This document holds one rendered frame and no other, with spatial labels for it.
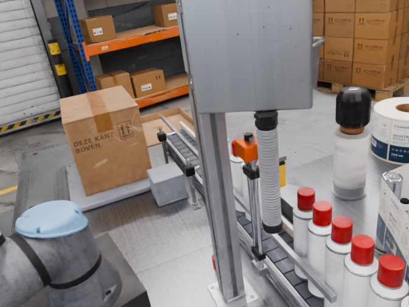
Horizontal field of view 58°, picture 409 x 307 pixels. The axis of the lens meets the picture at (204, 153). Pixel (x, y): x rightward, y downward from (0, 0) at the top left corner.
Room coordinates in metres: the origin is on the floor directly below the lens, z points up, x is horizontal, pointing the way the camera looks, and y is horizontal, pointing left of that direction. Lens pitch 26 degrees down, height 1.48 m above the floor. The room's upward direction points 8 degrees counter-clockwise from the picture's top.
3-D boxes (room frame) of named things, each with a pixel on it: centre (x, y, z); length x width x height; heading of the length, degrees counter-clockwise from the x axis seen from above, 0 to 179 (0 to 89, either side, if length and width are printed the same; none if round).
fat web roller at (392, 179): (0.61, -0.36, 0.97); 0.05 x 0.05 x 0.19
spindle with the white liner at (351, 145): (0.84, -0.38, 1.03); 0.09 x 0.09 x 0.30
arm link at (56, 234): (0.59, 0.31, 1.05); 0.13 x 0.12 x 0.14; 135
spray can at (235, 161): (0.84, -0.09, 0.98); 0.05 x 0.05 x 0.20
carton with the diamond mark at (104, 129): (1.25, 0.35, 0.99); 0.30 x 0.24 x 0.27; 18
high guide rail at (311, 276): (0.95, -0.01, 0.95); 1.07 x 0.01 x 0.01; 18
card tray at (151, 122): (1.63, 0.17, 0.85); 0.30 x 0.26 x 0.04; 18
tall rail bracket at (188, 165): (0.97, 0.03, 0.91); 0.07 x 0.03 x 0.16; 108
